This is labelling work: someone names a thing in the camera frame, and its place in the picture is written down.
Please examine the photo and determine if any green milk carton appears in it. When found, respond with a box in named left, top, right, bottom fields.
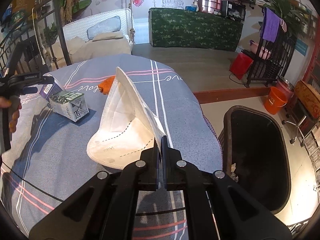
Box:
left=49, top=91, right=89, bottom=122

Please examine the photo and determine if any white face mask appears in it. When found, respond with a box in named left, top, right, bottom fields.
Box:
left=86, top=67, right=165, bottom=170

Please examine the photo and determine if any black trash bin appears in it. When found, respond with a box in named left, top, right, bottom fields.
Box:
left=218, top=105, right=291, bottom=214

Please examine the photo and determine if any person left hand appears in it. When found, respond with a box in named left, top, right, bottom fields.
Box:
left=1, top=96, right=22, bottom=134

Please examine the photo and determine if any black iron railing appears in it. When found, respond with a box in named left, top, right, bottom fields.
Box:
left=1, top=0, right=72, bottom=77

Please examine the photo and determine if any white swing bed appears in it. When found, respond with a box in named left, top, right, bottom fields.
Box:
left=62, top=8, right=135, bottom=64

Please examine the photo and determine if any orange peel scrap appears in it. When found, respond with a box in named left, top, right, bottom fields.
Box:
left=98, top=75, right=116, bottom=95

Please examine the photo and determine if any beige blanket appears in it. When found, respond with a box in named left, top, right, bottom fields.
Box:
left=66, top=31, right=131, bottom=64

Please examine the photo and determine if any grey blue pillow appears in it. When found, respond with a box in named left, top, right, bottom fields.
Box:
left=87, top=16, right=121, bottom=40

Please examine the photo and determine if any orange plastic bucket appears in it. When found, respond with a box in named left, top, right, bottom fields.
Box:
left=264, top=87, right=287, bottom=115

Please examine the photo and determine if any pink bucket with lid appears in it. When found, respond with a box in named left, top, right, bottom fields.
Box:
left=276, top=76, right=294, bottom=100

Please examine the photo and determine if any rolling stool with cushion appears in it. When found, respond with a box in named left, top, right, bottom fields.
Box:
left=281, top=80, right=319, bottom=147

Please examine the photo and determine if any red bag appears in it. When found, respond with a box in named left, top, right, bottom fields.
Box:
left=229, top=52, right=253, bottom=80

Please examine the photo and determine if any black metal rack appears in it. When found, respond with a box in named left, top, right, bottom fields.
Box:
left=245, top=28, right=297, bottom=88

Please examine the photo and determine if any pink basin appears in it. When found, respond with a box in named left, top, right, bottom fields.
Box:
left=249, top=40, right=271, bottom=60

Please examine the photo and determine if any purple towel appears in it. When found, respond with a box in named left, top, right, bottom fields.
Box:
left=260, top=7, right=280, bottom=42

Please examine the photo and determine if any potted green plant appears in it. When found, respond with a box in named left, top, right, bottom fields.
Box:
left=262, top=0, right=306, bottom=36

